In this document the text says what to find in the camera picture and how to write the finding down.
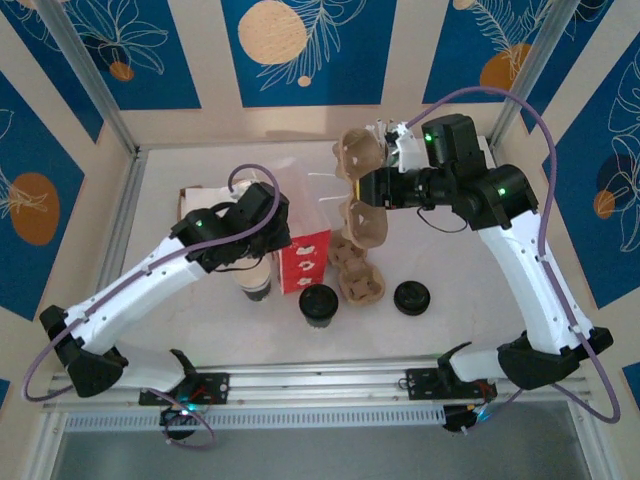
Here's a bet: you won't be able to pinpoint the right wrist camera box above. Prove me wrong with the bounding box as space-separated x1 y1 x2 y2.
393 123 427 172

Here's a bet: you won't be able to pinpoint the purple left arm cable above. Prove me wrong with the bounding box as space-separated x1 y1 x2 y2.
22 163 280 452

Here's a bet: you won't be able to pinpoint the red white gift bag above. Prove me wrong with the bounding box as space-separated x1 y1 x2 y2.
269 158 351 297

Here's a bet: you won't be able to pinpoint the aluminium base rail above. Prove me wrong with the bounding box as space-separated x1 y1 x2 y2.
42 355 594 416

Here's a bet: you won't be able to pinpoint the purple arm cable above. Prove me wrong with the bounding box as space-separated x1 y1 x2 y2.
404 86 623 431
22 163 280 452

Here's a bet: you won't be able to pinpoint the black paper coffee cup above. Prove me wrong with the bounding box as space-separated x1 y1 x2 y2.
234 252 276 303

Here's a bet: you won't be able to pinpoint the white slotted cable duct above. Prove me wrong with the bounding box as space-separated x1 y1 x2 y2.
63 404 446 434

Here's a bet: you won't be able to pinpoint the white paper napkins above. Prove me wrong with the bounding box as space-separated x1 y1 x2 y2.
182 187 236 221

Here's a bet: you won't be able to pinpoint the lidded black coffee cup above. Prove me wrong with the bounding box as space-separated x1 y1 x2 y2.
298 283 341 330

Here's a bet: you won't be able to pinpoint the loose black cup lid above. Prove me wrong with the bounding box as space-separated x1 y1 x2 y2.
393 280 431 317

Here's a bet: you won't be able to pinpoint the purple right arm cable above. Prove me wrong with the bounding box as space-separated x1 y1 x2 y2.
404 86 623 431

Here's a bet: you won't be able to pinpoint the aluminium frame post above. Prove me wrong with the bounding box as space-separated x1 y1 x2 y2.
488 0 574 151
37 0 140 157

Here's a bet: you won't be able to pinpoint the black controller board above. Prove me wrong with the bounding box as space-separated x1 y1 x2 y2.
442 403 496 437
159 402 201 441

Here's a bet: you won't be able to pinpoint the aluminium side rail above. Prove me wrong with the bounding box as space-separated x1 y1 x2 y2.
94 147 149 311

